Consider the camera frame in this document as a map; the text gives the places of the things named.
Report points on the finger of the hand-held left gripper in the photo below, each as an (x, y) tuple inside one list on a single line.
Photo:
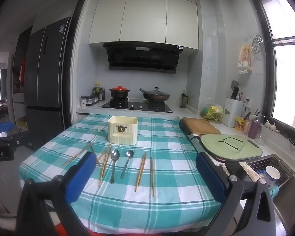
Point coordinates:
[(3, 127)]

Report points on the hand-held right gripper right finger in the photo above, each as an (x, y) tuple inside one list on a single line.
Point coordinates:
[(210, 177)]

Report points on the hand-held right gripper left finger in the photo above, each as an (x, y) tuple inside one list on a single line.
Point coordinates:
[(81, 174)]

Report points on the metal spoon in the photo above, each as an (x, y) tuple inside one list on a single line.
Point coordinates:
[(129, 154), (114, 154)]

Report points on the cream ribbed utensil holder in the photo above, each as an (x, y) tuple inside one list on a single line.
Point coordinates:
[(123, 132)]

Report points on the cardboard box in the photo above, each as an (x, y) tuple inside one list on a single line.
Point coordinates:
[(22, 125)]

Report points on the green cutting board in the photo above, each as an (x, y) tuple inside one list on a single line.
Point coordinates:
[(211, 145)]

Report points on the beige rolled cloth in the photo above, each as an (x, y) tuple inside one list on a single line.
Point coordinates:
[(249, 170)]

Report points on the wooden cutting board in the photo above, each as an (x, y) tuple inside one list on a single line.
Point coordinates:
[(201, 125)]

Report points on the blue patterned bowl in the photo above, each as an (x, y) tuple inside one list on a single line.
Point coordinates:
[(262, 178)]

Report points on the red hanging garment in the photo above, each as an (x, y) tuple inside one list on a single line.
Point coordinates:
[(22, 72)]

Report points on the teal checked tablecloth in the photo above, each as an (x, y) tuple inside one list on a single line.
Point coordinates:
[(162, 140)]

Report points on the yellow mug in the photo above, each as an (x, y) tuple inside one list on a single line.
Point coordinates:
[(240, 124)]

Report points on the pink cup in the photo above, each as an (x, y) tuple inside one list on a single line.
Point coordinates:
[(246, 127)]

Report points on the white bowl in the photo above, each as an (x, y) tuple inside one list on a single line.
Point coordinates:
[(272, 172)]

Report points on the dark grey refrigerator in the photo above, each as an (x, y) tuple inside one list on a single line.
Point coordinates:
[(46, 78)]

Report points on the plastic bag of sponges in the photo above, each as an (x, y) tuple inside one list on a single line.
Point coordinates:
[(212, 111)]

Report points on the teal dish cloth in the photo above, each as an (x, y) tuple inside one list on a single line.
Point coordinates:
[(274, 191)]

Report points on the white knife block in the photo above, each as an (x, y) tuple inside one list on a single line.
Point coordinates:
[(232, 113)]

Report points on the white seasoning jar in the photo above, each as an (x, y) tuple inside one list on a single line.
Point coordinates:
[(83, 102)]

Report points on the garlic bulbs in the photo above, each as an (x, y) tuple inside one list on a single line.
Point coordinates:
[(270, 125)]

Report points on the dark glass kettle jar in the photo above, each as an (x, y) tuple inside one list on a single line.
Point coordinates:
[(183, 101)]

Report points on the dark sauce bottle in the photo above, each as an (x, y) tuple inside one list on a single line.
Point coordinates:
[(102, 94)]

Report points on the steel sink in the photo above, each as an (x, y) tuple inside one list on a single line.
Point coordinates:
[(290, 201)]

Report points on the sauce bottle with light cap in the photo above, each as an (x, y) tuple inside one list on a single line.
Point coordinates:
[(96, 89)]

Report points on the black gas stove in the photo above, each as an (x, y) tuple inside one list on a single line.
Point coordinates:
[(137, 107)]

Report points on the black pot with red lid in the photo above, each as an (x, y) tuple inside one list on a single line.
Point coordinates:
[(119, 92)]

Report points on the wok with glass lid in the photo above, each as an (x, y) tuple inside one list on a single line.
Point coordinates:
[(156, 95)]

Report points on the hanging plastic bag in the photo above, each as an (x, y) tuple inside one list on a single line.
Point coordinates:
[(245, 59)]

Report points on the dark framed window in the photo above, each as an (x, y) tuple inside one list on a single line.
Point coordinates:
[(290, 78)]

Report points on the black range hood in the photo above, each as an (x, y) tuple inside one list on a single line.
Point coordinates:
[(142, 59)]

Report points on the hanging metal trivet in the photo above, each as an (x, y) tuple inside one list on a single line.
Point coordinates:
[(257, 45)]

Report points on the white wall socket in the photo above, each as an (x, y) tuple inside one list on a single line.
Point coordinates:
[(247, 102)]

